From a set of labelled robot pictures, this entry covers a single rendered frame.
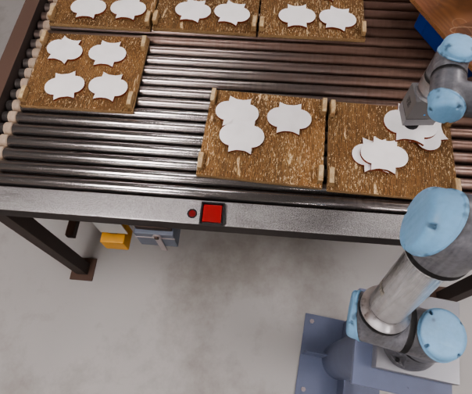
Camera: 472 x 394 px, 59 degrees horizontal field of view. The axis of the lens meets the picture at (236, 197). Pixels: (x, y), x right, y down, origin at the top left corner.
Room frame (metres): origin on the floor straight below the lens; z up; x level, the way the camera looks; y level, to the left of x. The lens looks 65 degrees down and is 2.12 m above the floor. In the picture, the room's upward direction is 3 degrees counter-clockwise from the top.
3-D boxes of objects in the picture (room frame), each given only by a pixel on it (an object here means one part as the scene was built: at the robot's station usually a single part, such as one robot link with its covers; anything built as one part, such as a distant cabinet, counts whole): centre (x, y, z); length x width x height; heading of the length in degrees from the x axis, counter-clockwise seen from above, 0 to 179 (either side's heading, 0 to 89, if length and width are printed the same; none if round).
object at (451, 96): (0.57, -0.49, 1.38); 0.11 x 0.11 x 0.08; 71
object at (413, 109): (0.68, -0.51, 1.22); 0.10 x 0.09 x 0.16; 177
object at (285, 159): (0.78, -0.10, 0.93); 0.41 x 0.35 x 0.02; 80
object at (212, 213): (0.50, 0.08, 0.92); 0.06 x 0.06 x 0.01; 83
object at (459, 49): (0.66, -0.51, 1.38); 0.09 x 0.08 x 0.11; 161
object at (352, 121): (0.70, -0.52, 0.93); 0.41 x 0.35 x 0.02; 81
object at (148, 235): (0.52, 0.28, 0.77); 0.14 x 0.11 x 0.18; 83
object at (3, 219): (0.60, 0.82, 0.43); 0.12 x 0.12 x 0.85; 83
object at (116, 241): (0.54, 0.46, 0.74); 0.09 x 0.08 x 0.24; 83
